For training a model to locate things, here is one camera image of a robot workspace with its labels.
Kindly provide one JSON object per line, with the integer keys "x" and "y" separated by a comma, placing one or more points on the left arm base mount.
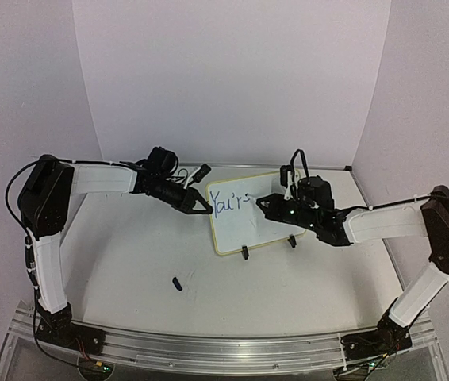
{"x": 61, "y": 331}

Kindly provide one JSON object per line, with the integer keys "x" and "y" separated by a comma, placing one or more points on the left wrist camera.
{"x": 188, "y": 177}

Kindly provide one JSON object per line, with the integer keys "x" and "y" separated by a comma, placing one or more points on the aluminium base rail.
{"x": 105, "y": 353}

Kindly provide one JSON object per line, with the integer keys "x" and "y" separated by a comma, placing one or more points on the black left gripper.
{"x": 189, "y": 201}

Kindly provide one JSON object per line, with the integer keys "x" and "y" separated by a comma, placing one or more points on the blue marker cap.
{"x": 177, "y": 284}

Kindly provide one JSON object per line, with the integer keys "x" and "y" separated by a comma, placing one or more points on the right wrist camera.
{"x": 289, "y": 178}

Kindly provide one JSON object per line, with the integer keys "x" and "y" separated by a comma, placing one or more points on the black right board stand foot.
{"x": 292, "y": 241}

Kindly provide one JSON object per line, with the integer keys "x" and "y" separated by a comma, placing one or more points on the white marker pen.
{"x": 254, "y": 198}

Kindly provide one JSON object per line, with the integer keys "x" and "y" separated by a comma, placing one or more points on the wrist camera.
{"x": 289, "y": 178}
{"x": 188, "y": 177}

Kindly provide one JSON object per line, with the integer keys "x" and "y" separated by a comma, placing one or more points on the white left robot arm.
{"x": 45, "y": 199}

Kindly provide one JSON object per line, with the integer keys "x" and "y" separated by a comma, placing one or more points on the black left board stand foot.
{"x": 245, "y": 252}

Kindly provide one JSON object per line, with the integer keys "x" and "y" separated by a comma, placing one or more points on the black board stand foot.
{"x": 245, "y": 252}
{"x": 292, "y": 241}

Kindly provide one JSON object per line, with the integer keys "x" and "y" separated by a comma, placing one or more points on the white whiteboard yellow rim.
{"x": 236, "y": 222}

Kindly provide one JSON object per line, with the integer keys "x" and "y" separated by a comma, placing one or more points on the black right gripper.
{"x": 285, "y": 209}

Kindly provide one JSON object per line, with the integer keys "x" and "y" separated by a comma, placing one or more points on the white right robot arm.
{"x": 308, "y": 203}

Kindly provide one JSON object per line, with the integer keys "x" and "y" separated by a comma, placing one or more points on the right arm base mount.
{"x": 387, "y": 338}

